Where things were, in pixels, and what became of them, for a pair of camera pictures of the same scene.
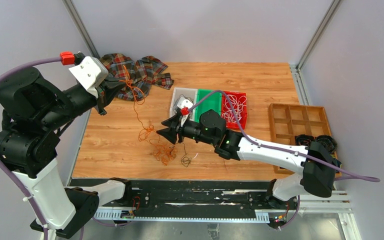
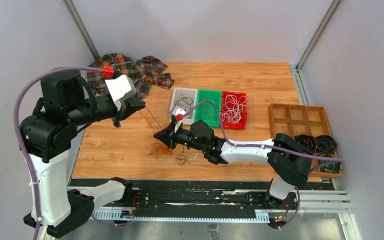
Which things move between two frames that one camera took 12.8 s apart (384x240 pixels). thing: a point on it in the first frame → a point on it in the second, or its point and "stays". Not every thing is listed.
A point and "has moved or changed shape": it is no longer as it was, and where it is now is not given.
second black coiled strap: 329,142 stays
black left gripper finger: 111,86 → 133,105
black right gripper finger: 170,133 stays
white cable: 238,104 stays
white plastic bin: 190,94 stays
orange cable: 163,152 has moved or changed shape
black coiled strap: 303,139 stays
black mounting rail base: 194,200 stays
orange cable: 148,133 has moved or changed shape
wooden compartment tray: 287,121 stays
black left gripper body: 76,102 → 100,109
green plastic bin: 214,102 stays
